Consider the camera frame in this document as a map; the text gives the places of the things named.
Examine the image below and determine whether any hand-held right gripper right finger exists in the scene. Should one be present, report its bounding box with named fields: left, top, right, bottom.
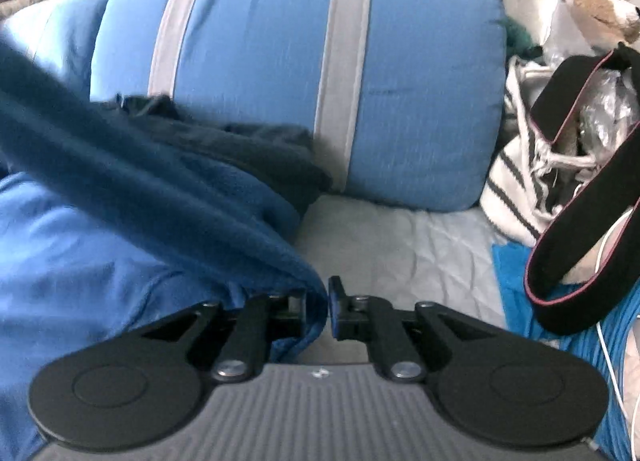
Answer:
left=327, top=276, right=496, bottom=383

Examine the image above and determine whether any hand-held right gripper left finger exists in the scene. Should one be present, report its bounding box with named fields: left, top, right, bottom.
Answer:
left=142, top=291, right=308, bottom=383

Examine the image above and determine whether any blue fleece jacket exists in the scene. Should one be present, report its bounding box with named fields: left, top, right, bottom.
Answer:
left=0, top=41, right=333, bottom=461

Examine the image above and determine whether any blue knitted cloth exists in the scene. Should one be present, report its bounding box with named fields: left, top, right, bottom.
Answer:
left=492, top=243, right=640, bottom=461

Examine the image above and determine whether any white striped cloth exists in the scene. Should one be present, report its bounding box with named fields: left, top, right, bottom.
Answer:
left=480, top=58, right=603, bottom=248

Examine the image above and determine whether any blue pillow with grey stripes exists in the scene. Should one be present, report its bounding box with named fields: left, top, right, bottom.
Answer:
left=0, top=0, right=118, bottom=104
left=90, top=0, right=507, bottom=212

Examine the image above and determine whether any clear plastic bag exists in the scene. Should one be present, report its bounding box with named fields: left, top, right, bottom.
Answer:
left=577, top=66, right=640, bottom=159

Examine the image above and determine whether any brown teddy bear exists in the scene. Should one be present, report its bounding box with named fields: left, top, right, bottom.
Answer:
left=564, top=0, right=640, bottom=56

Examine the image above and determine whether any black bag strap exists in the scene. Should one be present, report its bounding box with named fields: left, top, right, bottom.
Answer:
left=524, top=43, right=640, bottom=335

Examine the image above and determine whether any white cable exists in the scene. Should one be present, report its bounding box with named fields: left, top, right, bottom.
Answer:
left=594, top=211, right=640, bottom=419

